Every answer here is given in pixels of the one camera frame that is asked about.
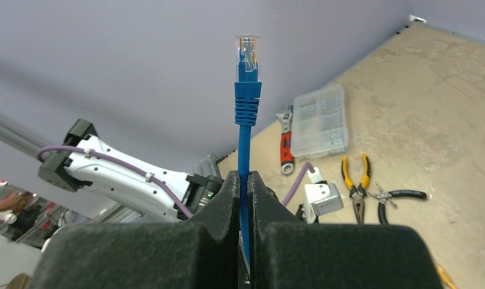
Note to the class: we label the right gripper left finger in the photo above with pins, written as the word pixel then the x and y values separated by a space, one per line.
pixel 201 252

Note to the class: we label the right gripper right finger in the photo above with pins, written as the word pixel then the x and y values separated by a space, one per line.
pixel 289 253

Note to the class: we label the clear plastic parts box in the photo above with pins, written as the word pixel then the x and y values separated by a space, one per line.
pixel 319 125

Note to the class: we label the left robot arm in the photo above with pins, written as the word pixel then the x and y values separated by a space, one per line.
pixel 84 162

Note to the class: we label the yellow handled pliers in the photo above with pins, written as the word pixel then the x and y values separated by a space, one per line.
pixel 358 193

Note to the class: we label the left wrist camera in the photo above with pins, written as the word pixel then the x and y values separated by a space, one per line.
pixel 320 197

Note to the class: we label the red handled adjustable wrench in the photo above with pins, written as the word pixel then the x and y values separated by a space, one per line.
pixel 286 158

